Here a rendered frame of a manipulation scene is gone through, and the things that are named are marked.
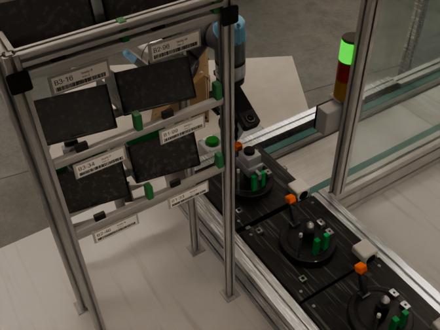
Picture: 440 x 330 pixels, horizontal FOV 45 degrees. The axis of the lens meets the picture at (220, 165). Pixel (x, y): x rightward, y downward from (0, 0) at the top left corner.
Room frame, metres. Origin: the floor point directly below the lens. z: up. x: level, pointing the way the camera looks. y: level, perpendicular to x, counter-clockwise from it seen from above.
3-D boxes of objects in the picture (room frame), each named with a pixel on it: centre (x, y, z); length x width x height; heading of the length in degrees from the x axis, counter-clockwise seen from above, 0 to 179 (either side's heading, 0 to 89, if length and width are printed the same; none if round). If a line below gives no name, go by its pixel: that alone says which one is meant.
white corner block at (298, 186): (1.01, -0.21, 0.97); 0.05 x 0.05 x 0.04; 31
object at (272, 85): (1.52, 0.13, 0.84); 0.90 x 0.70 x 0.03; 93
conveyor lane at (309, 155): (1.17, -0.35, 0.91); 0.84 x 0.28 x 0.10; 121
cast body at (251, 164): (1.03, -0.08, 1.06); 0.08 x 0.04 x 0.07; 31
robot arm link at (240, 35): (1.12, -0.03, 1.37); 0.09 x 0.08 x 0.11; 37
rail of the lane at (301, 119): (1.31, -0.23, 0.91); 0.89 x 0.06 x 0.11; 121
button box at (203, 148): (1.27, -0.04, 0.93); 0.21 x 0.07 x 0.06; 121
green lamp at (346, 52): (1.04, -0.30, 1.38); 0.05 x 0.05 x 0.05
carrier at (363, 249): (0.82, -0.21, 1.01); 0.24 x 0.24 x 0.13; 31
